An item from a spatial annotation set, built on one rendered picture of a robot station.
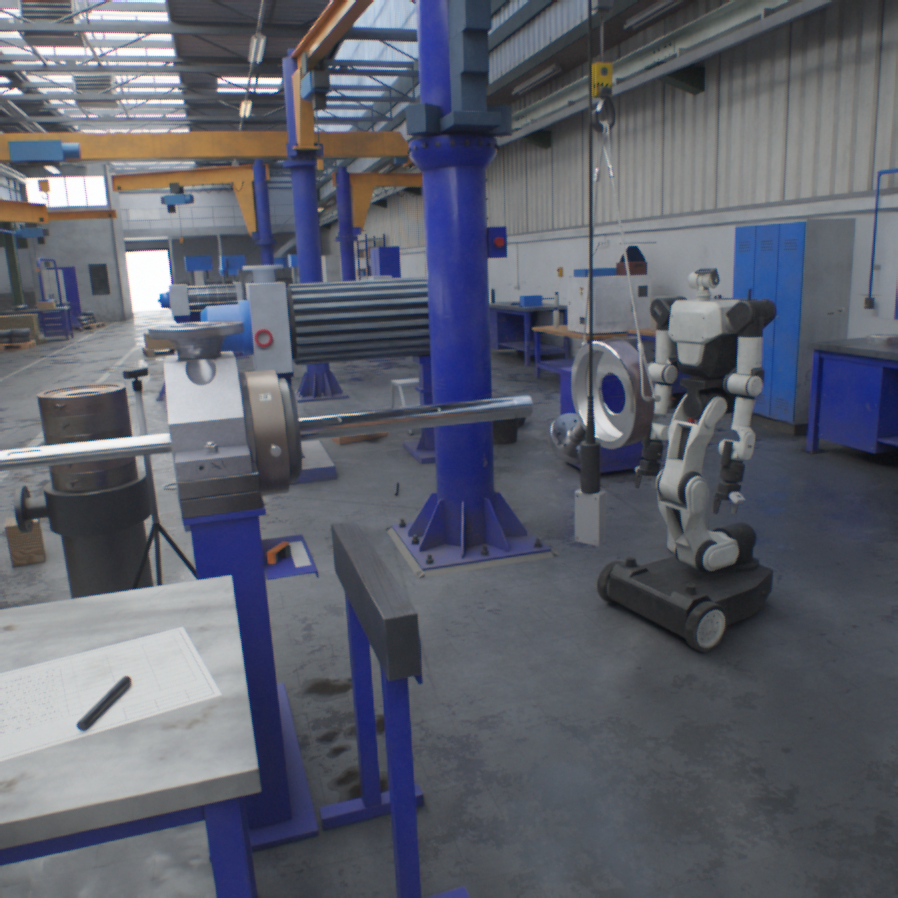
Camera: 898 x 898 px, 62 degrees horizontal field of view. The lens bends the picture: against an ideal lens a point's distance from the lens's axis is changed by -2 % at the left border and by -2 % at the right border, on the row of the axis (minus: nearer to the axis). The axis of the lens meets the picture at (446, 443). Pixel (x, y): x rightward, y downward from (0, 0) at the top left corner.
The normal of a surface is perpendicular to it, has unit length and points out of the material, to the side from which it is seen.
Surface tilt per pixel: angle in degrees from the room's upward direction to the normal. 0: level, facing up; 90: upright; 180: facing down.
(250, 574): 90
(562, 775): 0
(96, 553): 90
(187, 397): 45
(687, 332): 90
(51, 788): 0
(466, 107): 90
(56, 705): 0
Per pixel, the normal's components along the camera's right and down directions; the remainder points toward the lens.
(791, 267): -0.96, 0.11
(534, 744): -0.04, -0.97
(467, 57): 0.30, 0.21
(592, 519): -0.62, 0.21
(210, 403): 0.19, -0.54
